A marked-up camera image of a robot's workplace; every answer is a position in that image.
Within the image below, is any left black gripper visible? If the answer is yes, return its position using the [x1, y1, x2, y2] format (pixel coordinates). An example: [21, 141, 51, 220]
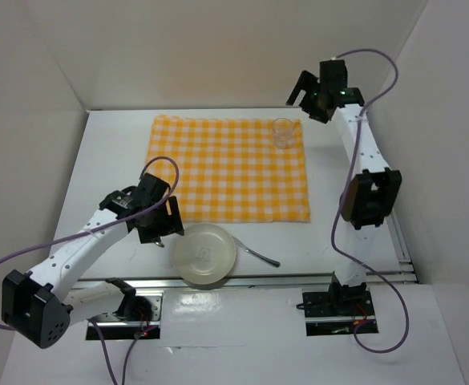
[137, 196, 184, 245]

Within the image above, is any clear plastic cup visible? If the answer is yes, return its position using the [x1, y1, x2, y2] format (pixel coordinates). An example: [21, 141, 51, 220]
[272, 118, 295, 149]

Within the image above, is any cream round plate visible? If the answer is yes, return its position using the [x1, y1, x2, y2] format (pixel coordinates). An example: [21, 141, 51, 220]
[171, 223, 237, 286]

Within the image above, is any yellow white checkered cloth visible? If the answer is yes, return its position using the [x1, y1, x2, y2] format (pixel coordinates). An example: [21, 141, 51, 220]
[146, 115, 310, 223]

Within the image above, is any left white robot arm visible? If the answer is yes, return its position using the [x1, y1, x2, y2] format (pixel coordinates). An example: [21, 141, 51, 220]
[1, 186, 184, 349]

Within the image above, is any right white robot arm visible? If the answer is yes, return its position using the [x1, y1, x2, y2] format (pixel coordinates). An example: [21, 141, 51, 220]
[286, 60, 402, 314]

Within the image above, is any silver spoon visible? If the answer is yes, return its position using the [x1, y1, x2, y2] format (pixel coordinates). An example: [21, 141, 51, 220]
[232, 237, 281, 268]

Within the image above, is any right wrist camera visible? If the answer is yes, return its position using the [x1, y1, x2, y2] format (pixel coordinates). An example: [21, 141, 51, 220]
[318, 59, 348, 90]

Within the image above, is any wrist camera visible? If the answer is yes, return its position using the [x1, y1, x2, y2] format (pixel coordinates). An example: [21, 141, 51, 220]
[318, 59, 348, 90]
[133, 173, 170, 205]

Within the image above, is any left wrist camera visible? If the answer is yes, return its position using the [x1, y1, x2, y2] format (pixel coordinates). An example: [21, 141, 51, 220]
[133, 173, 170, 205]

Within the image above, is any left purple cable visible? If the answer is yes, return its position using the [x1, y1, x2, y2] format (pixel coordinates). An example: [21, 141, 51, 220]
[0, 156, 180, 385]

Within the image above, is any purple cable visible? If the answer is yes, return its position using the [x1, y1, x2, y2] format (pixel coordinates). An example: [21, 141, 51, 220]
[331, 48, 410, 354]
[0, 156, 180, 385]

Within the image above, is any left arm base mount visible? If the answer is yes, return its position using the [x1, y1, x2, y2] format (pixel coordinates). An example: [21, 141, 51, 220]
[94, 290, 164, 341]

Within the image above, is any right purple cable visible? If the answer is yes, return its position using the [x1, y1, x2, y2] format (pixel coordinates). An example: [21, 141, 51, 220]
[331, 48, 410, 354]

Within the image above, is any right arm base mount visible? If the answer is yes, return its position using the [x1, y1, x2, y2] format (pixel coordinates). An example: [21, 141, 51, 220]
[296, 291, 378, 337]

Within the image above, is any aluminium rail frame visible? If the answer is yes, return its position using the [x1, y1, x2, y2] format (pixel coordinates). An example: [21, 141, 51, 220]
[41, 107, 419, 292]

